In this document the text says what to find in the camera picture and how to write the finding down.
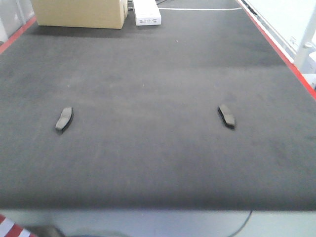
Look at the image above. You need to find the brake pad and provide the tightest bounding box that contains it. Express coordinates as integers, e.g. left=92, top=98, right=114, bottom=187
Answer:
left=55, top=107, right=74, bottom=132
left=217, top=104, right=236, bottom=129

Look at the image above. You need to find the dark grey conveyor belt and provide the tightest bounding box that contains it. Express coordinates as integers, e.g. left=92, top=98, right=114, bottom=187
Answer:
left=0, top=0, right=316, bottom=210

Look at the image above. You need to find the long white carton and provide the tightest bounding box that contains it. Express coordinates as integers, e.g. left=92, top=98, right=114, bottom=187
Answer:
left=132, top=0, right=162, bottom=26

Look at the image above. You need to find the brown cardboard box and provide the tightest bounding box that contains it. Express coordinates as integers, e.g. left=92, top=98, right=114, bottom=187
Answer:
left=31, top=0, right=128, bottom=29

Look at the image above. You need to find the red white traffic cone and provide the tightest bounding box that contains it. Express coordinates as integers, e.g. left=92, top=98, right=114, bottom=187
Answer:
left=0, top=215, right=37, bottom=237

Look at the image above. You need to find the red conveyor side rail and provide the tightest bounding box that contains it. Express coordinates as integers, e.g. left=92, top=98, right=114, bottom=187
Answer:
left=237, top=0, right=316, bottom=100

